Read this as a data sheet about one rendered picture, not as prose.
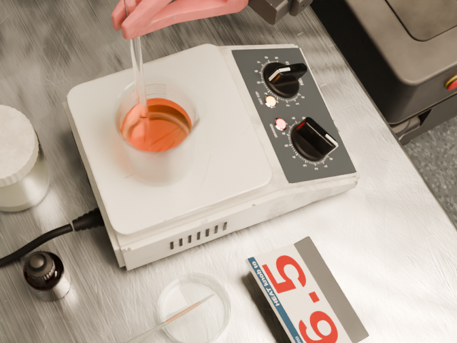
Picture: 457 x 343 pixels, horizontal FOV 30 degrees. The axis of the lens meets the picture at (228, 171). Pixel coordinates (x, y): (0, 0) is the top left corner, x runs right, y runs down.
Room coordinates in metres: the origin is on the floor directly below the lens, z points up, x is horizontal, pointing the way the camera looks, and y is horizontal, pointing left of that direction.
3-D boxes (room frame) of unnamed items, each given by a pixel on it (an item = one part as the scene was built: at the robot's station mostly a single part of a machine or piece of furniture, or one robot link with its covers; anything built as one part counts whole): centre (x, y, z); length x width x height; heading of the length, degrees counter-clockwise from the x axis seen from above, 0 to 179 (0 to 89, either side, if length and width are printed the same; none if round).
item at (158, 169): (0.21, 0.05, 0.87); 0.06 x 0.05 x 0.08; 106
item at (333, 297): (0.14, -0.07, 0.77); 0.09 x 0.06 x 0.04; 36
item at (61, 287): (0.13, 0.12, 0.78); 0.03 x 0.03 x 0.07
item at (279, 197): (0.24, 0.02, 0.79); 0.22 x 0.13 x 0.08; 118
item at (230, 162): (0.23, 0.05, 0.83); 0.12 x 0.12 x 0.01; 28
